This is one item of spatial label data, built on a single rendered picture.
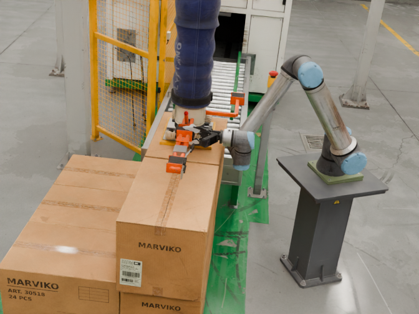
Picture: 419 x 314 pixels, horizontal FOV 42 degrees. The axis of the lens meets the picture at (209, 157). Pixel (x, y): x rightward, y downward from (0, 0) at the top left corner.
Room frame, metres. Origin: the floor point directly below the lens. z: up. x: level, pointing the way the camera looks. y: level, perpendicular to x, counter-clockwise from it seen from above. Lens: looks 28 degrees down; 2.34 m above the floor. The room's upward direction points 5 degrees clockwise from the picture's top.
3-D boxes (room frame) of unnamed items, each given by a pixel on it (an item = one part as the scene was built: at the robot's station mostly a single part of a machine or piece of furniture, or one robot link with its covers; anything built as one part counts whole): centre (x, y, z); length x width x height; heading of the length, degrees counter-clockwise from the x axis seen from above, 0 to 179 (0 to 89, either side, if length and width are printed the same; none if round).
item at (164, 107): (4.47, 0.39, 0.50); 2.31 x 0.05 x 0.19; 177
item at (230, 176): (3.29, 0.12, 0.47); 0.70 x 0.03 x 0.15; 87
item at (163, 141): (2.86, 0.23, 0.98); 0.34 x 0.10 x 0.05; 178
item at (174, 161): (2.26, 0.16, 1.08); 0.08 x 0.07 x 0.05; 178
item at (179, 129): (2.61, 0.14, 1.08); 0.10 x 0.08 x 0.06; 88
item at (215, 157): (2.84, 0.12, 0.75); 0.60 x 0.40 x 0.40; 177
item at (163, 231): (2.24, 0.16, 0.74); 0.60 x 0.40 x 0.40; 177
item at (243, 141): (2.59, -0.17, 1.08); 0.12 x 0.09 x 0.10; 87
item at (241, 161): (2.60, -0.17, 0.97); 0.12 x 0.09 x 0.12; 14
